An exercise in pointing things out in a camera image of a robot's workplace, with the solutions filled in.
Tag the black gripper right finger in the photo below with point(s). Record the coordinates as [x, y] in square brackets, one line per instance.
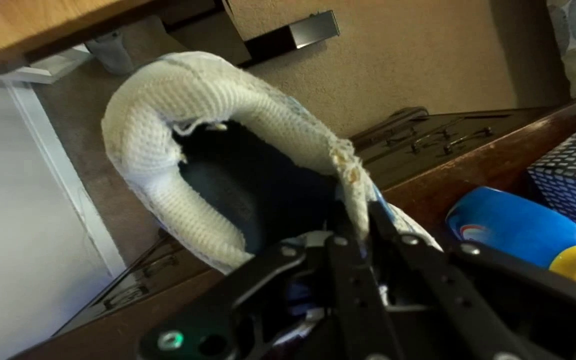
[418, 273]

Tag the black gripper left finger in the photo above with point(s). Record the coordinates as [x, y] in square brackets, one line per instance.
[362, 321]

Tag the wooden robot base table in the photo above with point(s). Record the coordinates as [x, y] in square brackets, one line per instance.
[34, 29]

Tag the blue spray bottle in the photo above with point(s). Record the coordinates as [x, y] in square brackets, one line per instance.
[516, 226]

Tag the dark wooden dresser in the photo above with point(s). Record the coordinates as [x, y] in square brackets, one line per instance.
[280, 307]

